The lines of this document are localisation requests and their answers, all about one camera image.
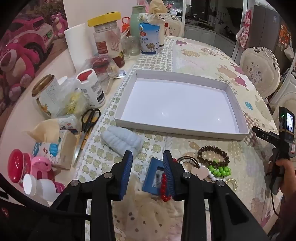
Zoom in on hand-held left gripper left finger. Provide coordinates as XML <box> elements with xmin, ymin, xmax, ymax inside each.
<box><xmin>28</xmin><ymin>150</ymin><xmax>134</xmax><ymax>241</ymax></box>

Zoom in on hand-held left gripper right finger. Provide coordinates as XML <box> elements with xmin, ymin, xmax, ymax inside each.
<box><xmin>162</xmin><ymin>150</ymin><xmax>270</xmax><ymax>241</ymax></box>

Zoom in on red bead bracelet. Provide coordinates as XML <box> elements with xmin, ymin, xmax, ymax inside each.
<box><xmin>159</xmin><ymin>173</ymin><xmax>173</xmax><ymax>202</ymax></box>

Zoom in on blue hair claw clip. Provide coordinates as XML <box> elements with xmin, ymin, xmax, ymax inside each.
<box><xmin>142</xmin><ymin>159</ymin><xmax>167</xmax><ymax>194</ymax></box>

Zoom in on black hair tie pink flower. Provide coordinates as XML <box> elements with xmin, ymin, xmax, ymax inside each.
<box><xmin>177</xmin><ymin>156</ymin><xmax>210</xmax><ymax>180</ymax></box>

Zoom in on light blue fluffy scrunchie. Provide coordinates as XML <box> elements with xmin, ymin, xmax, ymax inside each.
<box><xmin>100</xmin><ymin>126</ymin><xmax>142</xmax><ymax>156</ymax></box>

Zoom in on cream dotted tulle scrunchie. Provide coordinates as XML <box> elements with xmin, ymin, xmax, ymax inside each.
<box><xmin>111</xmin><ymin>179</ymin><xmax>185</xmax><ymax>241</ymax></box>

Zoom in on white bead bracelet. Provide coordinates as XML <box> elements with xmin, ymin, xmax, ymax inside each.
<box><xmin>203</xmin><ymin>166</ymin><xmax>226</xmax><ymax>184</ymax></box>

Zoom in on brown bead bracelet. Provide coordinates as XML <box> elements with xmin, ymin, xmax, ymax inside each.
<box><xmin>197</xmin><ymin>145</ymin><xmax>230</xmax><ymax>167</ymax></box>

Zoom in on green bead bracelet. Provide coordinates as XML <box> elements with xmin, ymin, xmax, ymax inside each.
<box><xmin>208</xmin><ymin>161</ymin><xmax>232</xmax><ymax>178</ymax></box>

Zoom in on cream pearl bracelet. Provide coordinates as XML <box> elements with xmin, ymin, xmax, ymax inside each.
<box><xmin>223</xmin><ymin>178</ymin><xmax>238</xmax><ymax>193</ymax></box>

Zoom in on white shallow cardboard box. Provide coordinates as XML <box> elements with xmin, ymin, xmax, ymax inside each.
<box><xmin>113</xmin><ymin>70</ymin><xmax>249</xmax><ymax>141</ymax></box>

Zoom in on person's right forearm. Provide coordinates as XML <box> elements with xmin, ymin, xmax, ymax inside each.
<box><xmin>269</xmin><ymin>191</ymin><xmax>296</xmax><ymax>237</ymax></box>

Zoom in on person's right hand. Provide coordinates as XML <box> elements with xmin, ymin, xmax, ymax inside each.
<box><xmin>276</xmin><ymin>159</ymin><xmax>296</xmax><ymax>194</ymax></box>

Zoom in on cream ornate dining chair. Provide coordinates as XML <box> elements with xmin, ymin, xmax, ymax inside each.
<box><xmin>165</xmin><ymin>16</ymin><xmax>185</xmax><ymax>37</ymax></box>
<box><xmin>269</xmin><ymin>70</ymin><xmax>296</xmax><ymax>127</ymax></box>
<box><xmin>239</xmin><ymin>47</ymin><xmax>281</xmax><ymax>99</ymax></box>

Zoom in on black yellow scissors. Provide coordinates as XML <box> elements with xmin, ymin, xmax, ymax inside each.
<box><xmin>73</xmin><ymin>108</ymin><xmax>101</xmax><ymax>168</ymax></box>

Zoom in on small tissue packet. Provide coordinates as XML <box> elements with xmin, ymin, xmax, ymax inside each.
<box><xmin>57</xmin><ymin>115</ymin><xmax>79</xmax><ymax>135</ymax></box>

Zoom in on cartoon print tissue box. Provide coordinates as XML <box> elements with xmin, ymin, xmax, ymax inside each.
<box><xmin>22</xmin><ymin>119</ymin><xmax>78</xmax><ymax>169</ymax></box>

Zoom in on small white plastic bottle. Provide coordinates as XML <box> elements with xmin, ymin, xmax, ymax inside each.
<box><xmin>23</xmin><ymin>174</ymin><xmax>57</xmax><ymax>202</ymax></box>

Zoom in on pink plastic toy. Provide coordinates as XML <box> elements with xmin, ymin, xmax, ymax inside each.
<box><xmin>31</xmin><ymin>156</ymin><xmax>65</xmax><ymax>193</ymax></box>

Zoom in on white hanging tote bag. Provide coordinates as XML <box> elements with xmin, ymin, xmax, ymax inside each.
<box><xmin>284</xmin><ymin>37</ymin><xmax>295</xmax><ymax>61</ymax></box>

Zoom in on plastic bag yellow contents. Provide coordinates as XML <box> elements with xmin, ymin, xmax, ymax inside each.
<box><xmin>58</xmin><ymin>77</ymin><xmax>89</xmax><ymax>115</ymax></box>

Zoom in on white bottle red cap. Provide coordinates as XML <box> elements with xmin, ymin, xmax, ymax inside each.
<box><xmin>76</xmin><ymin>69</ymin><xmax>106</xmax><ymax>108</ymax></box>

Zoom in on red round jar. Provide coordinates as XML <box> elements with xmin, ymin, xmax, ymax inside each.
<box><xmin>8</xmin><ymin>149</ymin><xmax>31</xmax><ymax>189</ymax></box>

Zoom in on grey refrigerator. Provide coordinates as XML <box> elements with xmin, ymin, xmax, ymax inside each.
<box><xmin>251</xmin><ymin>5</ymin><xmax>296</xmax><ymax>75</ymax></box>

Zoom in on patchwork quilted tablecloth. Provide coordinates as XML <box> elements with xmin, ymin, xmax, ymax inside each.
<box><xmin>75</xmin><ymin>36</ymin><xmax>285</xmax><ymax>241</ymax></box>

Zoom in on white can gold rim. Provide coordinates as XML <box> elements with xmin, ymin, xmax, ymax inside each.
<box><xmin>32</xmin><ymin>74</ymin><xmax>64</xmax><ymax>117</ymax></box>

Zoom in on plastic bag red contents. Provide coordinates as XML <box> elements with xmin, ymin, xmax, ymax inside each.
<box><xmin>84</xmin><ymin>56</ymin><xmax>121</xmax><ymax>81</ymax></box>

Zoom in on pink floral hanging cloth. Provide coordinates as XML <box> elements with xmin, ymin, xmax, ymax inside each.
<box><xmin>236</xmin><ymin>10</ymin><xmax>252</xmax><ymax>49</ymax></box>

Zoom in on small empty glass jar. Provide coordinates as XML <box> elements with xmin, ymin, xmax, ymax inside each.
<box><xmin>122</xmin><ymin>36</ymin><xmax>141</xmax><ymax>57</ymax></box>

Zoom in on clear jar yellow lid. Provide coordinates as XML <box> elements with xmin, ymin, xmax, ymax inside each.
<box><xmin>87</xmin><ymin>12</ymin><xmax>125</xmax><ymax>67</ymax></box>

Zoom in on blue white powder can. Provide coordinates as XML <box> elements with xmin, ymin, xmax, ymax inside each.
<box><xmin>139</xmin><ymin>22</ymin><xmax>161</xmax><ymax>55</ymax></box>

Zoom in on white paper towel roll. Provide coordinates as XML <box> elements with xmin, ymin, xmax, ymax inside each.
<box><xmin>64</xmin><ymin>23</ymin><xmax>96</xmax><ymax>73</ymax></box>

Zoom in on white paper cup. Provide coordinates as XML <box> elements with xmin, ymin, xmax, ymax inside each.
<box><xmin>159</xmin><ymin>22</ymin><xmax>168</xmax><ymax>47</ymax></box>

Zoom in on pale green bottle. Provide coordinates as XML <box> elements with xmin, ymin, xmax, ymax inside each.
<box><xmin>130</xmin><ymin>6</ymin><xmax>147</xmax><ymax>37</ymax></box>

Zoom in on floral cloth bundle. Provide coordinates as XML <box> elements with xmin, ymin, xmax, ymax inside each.
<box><xmin>138</xmin><ymin>13</ymin><xmax>167</xmax><ymax>24</ymax></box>

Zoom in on tan paper bag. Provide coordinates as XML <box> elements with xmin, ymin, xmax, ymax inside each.
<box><xmin>149</xmin><ymin>0</ymin><xmax>168</xmax><ymax>14</ymax></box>

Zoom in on black cable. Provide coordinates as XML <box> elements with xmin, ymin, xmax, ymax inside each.
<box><xmin>0</xmin><ymin>173</ymin><xmax>93</xmax><ymax>218</ymax></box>

